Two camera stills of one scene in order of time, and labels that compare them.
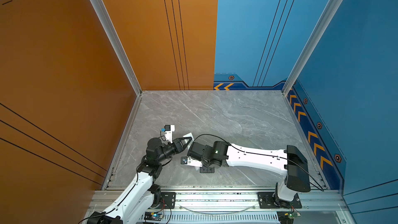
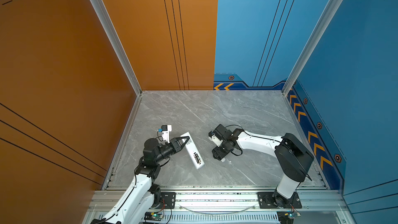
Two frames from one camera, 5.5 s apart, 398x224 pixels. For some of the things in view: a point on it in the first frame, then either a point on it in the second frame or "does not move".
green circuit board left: [153, 216] does not move
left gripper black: [177, 145] does not move
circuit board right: [287, 217] does not move
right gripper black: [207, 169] -> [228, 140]
